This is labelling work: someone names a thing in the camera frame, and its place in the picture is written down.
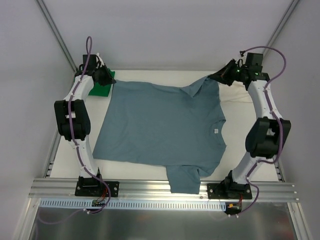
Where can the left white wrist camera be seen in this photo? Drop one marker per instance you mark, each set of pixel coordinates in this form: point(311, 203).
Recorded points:
point(99, 61)

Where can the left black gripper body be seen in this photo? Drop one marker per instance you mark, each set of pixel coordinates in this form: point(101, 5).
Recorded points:
point(105, 76)

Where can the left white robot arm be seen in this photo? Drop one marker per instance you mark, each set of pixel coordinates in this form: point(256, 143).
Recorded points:
point(72, 118)

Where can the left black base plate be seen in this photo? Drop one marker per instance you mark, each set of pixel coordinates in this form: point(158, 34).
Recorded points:
point(110, 188)

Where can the green folded t-shirt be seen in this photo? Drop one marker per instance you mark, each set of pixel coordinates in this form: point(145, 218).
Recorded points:
point(101, 91)

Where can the cream white t-shirt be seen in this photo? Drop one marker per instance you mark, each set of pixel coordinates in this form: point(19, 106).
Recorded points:
point(236, 93)

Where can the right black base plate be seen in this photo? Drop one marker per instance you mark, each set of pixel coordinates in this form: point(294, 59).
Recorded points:
point(233, 191)

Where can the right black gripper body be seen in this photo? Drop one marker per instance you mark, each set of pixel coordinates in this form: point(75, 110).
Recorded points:
point(227, 73)

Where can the aluminium mounting rail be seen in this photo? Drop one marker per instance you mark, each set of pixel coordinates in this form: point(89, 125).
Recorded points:
point(159, 189)

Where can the aluminium frame post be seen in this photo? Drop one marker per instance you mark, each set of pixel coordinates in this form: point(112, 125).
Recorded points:
point(290, 10)
point(56, 33)

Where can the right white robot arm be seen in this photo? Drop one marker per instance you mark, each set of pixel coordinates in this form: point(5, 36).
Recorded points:
point(265, 140)

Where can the right aluminium frame post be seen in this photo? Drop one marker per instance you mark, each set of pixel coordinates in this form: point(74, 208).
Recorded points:
point(290, 10)

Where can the blue-grey t-shirt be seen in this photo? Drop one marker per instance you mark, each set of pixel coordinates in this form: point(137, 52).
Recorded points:
point(179, 128)

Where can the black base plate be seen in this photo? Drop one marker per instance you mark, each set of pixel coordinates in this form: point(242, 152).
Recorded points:
point(233, 191)
point(110, 188)

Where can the left aluminium frame post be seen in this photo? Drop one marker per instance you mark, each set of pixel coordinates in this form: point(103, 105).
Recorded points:
point(56, 33)

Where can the white slotted cable duct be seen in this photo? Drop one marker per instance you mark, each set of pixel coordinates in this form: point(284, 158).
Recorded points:
point(117, 204)

